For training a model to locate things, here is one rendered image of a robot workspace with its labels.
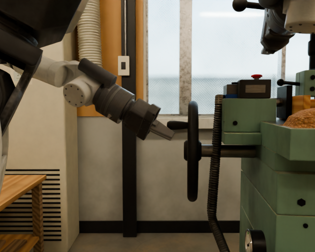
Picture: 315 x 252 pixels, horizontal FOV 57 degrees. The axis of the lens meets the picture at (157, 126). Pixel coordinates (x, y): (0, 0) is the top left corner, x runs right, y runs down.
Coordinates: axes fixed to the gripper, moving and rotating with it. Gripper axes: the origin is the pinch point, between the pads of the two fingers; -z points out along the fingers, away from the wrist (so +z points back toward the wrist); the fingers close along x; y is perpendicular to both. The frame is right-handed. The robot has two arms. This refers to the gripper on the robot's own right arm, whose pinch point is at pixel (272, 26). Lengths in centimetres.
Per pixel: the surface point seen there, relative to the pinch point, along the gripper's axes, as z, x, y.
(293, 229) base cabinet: 8.1, 43.3, 9.1
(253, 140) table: -5.8, 27.0, 1.2
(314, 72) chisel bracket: -10.5, 7.6, 14.9
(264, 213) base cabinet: -1.4, 44.1, 5.6
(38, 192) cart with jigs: -84, 82, -95
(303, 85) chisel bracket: -10.8, 11.2, 12.9
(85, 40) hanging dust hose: -113, -12, -89
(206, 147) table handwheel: -12.6, 31.4, -9.7
